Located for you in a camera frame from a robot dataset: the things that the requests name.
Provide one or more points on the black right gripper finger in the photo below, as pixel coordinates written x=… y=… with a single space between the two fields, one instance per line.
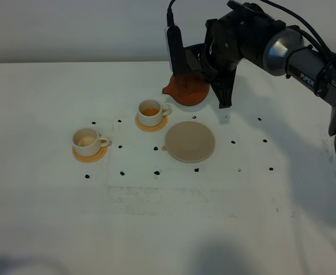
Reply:
x=222 y=86

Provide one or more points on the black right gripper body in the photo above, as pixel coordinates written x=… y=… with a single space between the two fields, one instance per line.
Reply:
x=247 y=32

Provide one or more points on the brown clay teapot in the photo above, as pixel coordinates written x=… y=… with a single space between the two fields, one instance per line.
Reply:
x=188 y=89

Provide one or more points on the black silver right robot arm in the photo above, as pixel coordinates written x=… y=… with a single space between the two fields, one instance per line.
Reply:
x=305 y=60

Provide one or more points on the beige round teapot saucer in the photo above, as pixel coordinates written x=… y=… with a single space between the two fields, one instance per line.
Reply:
x=190 y=142

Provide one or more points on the white teacup with tea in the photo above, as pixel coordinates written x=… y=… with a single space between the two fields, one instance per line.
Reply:
x=152 y=112

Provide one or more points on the orange coaster under back cup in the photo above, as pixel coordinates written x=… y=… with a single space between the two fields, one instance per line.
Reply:
x=155 y=128

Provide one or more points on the orange coaster under cup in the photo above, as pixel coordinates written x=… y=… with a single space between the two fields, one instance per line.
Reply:
x=155 y=128
x=90 y=159

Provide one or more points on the orange coaster under front cup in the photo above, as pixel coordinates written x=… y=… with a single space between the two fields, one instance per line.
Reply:
x=90 y=159

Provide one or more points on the white empty teacup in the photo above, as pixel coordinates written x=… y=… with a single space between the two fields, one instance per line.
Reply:
x=88 y=142

